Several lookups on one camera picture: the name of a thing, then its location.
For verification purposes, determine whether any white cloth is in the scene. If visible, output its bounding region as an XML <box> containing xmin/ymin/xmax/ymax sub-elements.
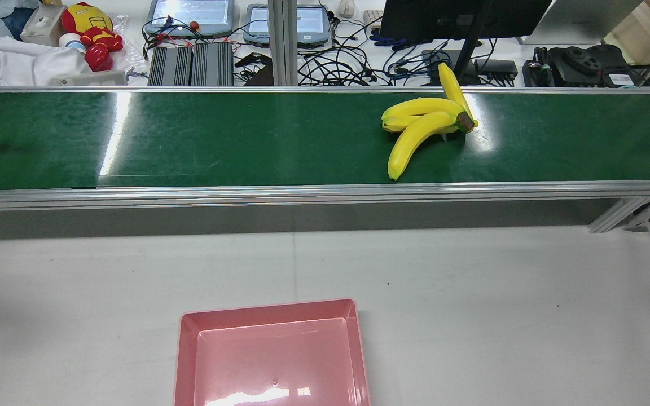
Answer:
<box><xmin>0</xmin><ymin>37</ymin><xmax>91</xmax><ymax>87</ymax></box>

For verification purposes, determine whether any aluminium profile post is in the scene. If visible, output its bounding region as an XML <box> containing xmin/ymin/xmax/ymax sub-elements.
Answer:
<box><xmin>267</xmin><ymin>0</ymin><xmax>298</xmax><ymax>87</ymax></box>

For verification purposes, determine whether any white power strip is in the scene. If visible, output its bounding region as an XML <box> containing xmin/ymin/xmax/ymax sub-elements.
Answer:
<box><xmin>57</xmin><ymin>70</ymin><xmax>128</xmax><ymax>86</ymax></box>

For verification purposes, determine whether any red and yellow hero toy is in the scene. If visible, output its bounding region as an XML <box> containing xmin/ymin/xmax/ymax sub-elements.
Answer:
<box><xmin>61</xmin><ymin>2</ymin><xmax>124</xmax><ymax>72</ymax></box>

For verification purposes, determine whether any black Huawei monitor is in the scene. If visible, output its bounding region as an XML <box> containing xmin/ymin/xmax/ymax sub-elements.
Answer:
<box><xmin>379</xmin><ymin>0</ymin><xmax>553</xmax><ymax>85</ymax></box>

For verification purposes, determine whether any beige square box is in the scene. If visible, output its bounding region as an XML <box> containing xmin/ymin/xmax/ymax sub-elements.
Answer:
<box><xmin>19</xmin><ymin>5</ymin><xmax>67</xmax><ymax>47</ymax></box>

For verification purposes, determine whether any black curved bracket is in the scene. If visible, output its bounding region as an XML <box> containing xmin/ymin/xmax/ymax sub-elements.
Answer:
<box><xmin>234</xmin><ymin>52</ymin><xmax>272</xmax><ymax>69</ymax></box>

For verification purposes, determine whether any red cable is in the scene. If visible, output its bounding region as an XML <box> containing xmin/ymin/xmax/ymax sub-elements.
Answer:
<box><xmin>150</xmin><ymin>33</ymin><xmax>190</xmax><ymax>47</ymax></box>

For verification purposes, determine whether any black flange mount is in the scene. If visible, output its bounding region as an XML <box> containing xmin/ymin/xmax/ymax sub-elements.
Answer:
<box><xmin>522</xmin><ymin>45</ymin><xmax>650</xmax><ymax>88</ymax></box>

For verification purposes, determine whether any dark blue handled tool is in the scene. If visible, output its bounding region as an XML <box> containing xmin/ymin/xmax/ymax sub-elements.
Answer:
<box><xmin>369</xmin><ymin>34</ymin><xmax>413</xmax><ymax>48</ymax></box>

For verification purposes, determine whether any pink plastic rectangular basket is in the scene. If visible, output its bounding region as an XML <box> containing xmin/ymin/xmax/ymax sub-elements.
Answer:
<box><xmin>174</xmin><ymin>298</ymin><xmax>372</xmax><ymax>406</ymax></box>

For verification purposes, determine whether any green belt conveyor aluminium frame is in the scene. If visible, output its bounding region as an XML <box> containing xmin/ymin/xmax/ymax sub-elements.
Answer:
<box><xmin>0</xmin><ymin>86</ymin><xmax>650</xmax><ymax>235</ymax></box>

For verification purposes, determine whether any black USB hub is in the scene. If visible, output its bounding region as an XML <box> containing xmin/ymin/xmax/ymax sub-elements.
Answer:
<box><xmin>475</xmin><ymin>58</ymin><xmax>519</xmax><ymax>81</ymax></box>

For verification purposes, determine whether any yellow plastic banana bunch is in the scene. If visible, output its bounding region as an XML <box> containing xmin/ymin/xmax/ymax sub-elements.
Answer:
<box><xmin>381</xmin><ymin>62</ymin><xmax>479</xmax><ymax>182</ymax></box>

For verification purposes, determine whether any light wooden box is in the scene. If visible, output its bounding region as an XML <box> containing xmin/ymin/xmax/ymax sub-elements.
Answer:
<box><xmin>603</xmin><ymin>0</ymin><xmax>650</xmax><ymax>65</ymax></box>

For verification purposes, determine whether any dark brown block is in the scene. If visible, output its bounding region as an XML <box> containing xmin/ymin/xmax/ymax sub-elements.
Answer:
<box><xmin>244</xmin><ymin>63</ymin><xmax>274</xmax><ymax>86</ymax></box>

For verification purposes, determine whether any grey finned metal box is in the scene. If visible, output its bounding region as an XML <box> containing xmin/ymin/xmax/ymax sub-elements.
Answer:
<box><xmin>148</xmin><ymin>45</ymin><xmax>192</xmax><ymax>86</ymax></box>
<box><xmin>191</xmin><ymin>42</ymin><xmax>234</xmax><ymax>86</ymax></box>

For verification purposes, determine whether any grey robot teach pendant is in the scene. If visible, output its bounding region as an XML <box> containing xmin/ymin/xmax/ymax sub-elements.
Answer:
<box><xmin>143</xmin><ymin>0</ymin><xmax>235</xmax><ymax>38</ymax></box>
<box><xmin>244</xmin><ymin>5</ymin><xmax>332</xmax><ymax>48</ymax></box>

